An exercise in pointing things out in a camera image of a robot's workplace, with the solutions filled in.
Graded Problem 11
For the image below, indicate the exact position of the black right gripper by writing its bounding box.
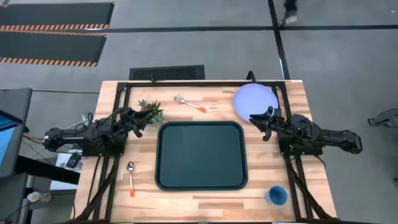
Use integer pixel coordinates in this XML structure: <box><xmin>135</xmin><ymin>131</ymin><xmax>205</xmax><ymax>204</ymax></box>
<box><xmin>249</xmin><ymin>105</ymin><xmax>284</xmax><ymax>142</ymax></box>

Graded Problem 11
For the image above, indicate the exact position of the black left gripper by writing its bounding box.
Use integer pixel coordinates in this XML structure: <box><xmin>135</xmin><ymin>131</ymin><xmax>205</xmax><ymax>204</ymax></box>
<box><xmin>118</xmin><ymin>106</ymin><xmax>157</xmax><ymax>139</ymax></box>

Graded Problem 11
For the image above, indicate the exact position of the lavender round plate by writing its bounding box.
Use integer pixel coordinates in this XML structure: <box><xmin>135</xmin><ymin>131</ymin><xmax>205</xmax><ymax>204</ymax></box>
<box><xmin>233</xmin><ymin>83</ymin><xmax>279</xmax><ymax>123</ymax></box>

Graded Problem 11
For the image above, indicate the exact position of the metal fork orange handle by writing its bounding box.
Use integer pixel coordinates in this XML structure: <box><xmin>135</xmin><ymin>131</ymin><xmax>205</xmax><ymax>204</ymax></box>
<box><xmin>174</xmin><ymin>96</ymin><xmax>208</xmax><ymax>113</ymax></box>

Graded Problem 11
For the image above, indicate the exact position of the blue plastic cup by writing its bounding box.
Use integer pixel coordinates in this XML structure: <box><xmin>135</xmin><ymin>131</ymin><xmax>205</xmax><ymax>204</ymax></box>
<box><xmin>264</xmin><ymin>185</ymin><xmax>289</xmax><ymax>207</ymax></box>

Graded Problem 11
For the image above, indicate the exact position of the dark green plastic tray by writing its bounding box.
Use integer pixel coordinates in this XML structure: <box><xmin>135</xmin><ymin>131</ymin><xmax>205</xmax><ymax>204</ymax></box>
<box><xmin>154</xmin><ymin>120</ymin><xmax>249</xmax><ymax>192</ymax></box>

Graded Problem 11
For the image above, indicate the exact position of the small potted succulent plant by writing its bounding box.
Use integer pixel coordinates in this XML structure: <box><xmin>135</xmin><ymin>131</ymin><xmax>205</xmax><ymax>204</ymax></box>
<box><xmin>137</xmin><ymin>99</ymin><xmax>165</xmax><ymax>125</ymax></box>

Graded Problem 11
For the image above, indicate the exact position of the black floor vent grille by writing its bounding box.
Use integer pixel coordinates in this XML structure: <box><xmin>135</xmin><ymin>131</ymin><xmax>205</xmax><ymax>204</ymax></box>
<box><xmin>129</xmin><ymin>64</ymin><xmax>206</xmax><ymax>81</ymax></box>

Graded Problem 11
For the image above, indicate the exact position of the small black controller device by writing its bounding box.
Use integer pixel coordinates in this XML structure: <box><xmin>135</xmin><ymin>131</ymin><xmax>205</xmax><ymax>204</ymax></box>
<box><xmin>65</xmin><ymin>151</ymin><xmax>82</xmax><ymax>169</ymax></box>

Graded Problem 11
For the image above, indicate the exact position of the white paper sheet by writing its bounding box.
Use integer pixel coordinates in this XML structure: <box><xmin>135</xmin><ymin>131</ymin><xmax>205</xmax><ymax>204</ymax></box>
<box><xmin>49</xmin><ymin>152</ymin><xmax>84</xmax><ymax>191</ymax></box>

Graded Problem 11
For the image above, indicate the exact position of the person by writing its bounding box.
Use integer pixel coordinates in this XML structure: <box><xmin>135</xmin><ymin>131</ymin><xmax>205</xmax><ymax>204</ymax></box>
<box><xmin>279</xmin><ymin>0</ymin><xmax>300</xmax><ymax>27</ymax></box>

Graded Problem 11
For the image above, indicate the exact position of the black mat with hazard stripe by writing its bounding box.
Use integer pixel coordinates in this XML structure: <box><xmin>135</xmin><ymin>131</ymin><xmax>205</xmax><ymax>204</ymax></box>
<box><xmin>0</xmin><ymin>30</ymin><xmax>108</xmax><ymax>68</ymax></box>
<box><xmin>0</xmin><ymin>2</ymin><xmax>115</xmax><ymax>32</ymax></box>

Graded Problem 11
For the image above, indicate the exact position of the black floor stand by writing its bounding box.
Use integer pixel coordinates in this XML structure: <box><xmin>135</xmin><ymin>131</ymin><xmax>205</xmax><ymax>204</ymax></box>
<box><xmin>368</xmin><ymin>108</ymin><xmax>398</xmax><ymax>129</ymax></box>

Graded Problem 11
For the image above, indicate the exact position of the clear plastic bottle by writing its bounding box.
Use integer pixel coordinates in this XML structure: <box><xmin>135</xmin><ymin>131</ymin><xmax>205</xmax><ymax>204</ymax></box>
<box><xmin>27</xmin><ymin>191</ymin><xmax>52</xmax><ymax>203</ymax></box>

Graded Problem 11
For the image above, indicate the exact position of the computer monitor blue screen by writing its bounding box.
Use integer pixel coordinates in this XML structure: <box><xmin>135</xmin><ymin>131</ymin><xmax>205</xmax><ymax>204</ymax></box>
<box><xmin>0</xmin><ymin>110</ymin><xmax>24</xmax><ymax>179</ymax></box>

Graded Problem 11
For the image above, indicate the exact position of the metal spoon orange handle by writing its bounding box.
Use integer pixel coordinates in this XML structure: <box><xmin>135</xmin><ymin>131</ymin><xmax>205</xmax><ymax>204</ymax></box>
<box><xmin>126</xmin><ymin>161</ymin><xmax>136</xmax><ymax>198</ymax></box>

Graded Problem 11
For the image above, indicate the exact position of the black aluminium extrusion frame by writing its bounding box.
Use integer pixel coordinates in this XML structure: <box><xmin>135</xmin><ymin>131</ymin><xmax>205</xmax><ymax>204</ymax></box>
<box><xmin>71</xmin><ymin>80</ymin><xmax>338</xmax><ymax>224</ymax></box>

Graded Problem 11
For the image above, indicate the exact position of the white cable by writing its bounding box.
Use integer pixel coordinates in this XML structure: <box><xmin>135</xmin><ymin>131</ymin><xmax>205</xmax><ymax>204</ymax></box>
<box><xmin>51</xmin><ymin>114</ymin><xmax>91</xmax><ymax>141</ymax></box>

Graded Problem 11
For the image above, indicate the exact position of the yellow cable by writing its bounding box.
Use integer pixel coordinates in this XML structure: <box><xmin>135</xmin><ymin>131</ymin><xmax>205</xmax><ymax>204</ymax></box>
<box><xmin>22</xmin><ymin>133</ymin><xmax>46</xmax><ymax>146</ymax></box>

